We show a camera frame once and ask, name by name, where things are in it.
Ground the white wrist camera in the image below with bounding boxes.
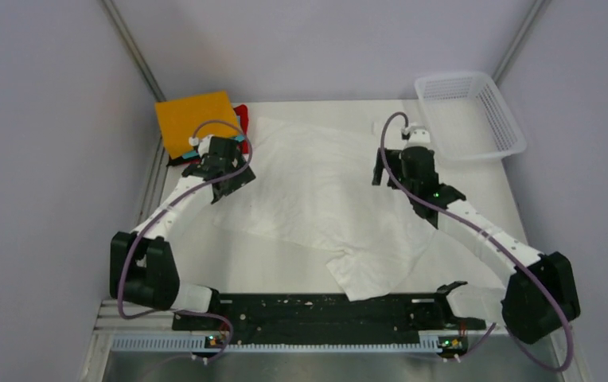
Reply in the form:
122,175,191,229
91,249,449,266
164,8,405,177
189,134,216,157
401,123,432,149

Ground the white plastic basket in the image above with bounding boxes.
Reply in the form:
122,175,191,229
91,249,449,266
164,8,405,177
415,71,528,163

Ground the right corner metal post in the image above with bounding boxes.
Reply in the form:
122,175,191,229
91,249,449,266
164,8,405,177
491,0,551,86

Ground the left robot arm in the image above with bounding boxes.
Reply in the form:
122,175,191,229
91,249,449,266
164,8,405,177
109,135,255,329

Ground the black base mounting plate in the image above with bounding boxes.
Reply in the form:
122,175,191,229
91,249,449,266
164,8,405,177
172,293,486,345

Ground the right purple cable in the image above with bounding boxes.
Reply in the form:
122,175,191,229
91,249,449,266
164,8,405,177
379,111,574,373

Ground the purple cable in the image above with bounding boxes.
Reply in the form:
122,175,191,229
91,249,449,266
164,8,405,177
116,119,255,364
379,111,574,373

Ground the left aluminium frame rail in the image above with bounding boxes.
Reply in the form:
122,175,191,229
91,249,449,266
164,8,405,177
119,139,170,299

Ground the left corner metal post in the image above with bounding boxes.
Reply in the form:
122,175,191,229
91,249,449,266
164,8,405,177
99,0,166,102

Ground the white t shirt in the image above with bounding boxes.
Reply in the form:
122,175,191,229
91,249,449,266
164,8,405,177
214,117,435,301

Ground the corner metal post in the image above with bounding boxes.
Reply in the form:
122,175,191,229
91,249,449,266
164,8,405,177
491,0,551,86
99,0,166,102

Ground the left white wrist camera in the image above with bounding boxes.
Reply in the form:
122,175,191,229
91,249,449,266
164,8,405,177
189,134,216,157

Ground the red folded t shirt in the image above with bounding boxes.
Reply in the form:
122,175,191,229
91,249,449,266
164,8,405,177
182,104,249,165

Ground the white slotted cable duct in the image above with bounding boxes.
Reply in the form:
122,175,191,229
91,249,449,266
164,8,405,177
111,333,442,354

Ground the orange folded t shirt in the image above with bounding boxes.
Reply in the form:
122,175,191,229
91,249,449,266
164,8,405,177
154,91,240,159

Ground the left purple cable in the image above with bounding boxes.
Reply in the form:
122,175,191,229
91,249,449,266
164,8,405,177
116,119,255,364

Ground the teal folded t shirt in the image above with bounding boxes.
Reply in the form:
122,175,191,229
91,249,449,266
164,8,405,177
181,135,247,160

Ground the black folded t shirt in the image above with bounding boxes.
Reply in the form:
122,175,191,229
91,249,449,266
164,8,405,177
166,156,185,166

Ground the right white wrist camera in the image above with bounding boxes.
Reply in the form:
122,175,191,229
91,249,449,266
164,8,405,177
401,123,432,149

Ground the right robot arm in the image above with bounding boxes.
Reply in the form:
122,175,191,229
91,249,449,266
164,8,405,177
372,146,581,344

